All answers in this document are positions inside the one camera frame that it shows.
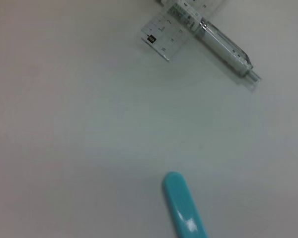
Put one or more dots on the transparent plastic ruler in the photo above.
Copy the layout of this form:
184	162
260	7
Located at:
161	34

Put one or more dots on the blue scissors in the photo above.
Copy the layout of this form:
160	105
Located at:
183	208

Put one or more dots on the grey white pen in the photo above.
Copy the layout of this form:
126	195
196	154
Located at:
221	42

